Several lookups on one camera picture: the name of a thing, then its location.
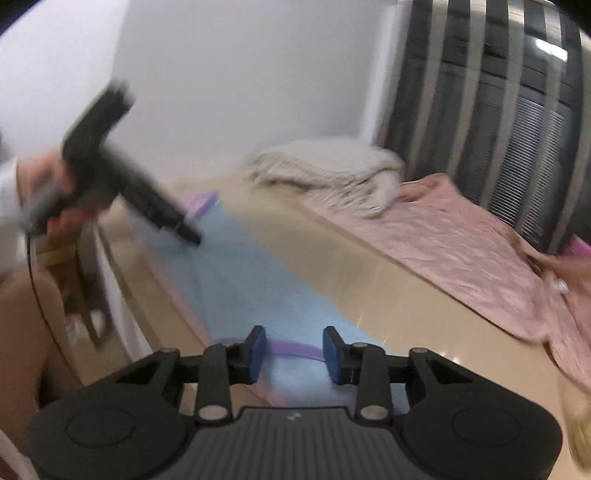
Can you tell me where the pink quilted jacket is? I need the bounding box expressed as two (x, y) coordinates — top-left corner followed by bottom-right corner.
(303, 174), (590, 387)

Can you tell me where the metal window railing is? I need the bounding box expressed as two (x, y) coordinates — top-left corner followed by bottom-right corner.
(378, 1), (590, 253)

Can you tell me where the pink blue mesh garment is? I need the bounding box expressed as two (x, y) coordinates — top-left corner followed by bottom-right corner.
(127, 201), (373, 409)

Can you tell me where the cream knitted fringed blanket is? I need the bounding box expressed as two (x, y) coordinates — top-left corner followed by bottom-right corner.
(249, 137), (405, 218)

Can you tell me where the person's left hand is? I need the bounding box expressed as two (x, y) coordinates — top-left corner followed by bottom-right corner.
(16, 150), (111, 234)

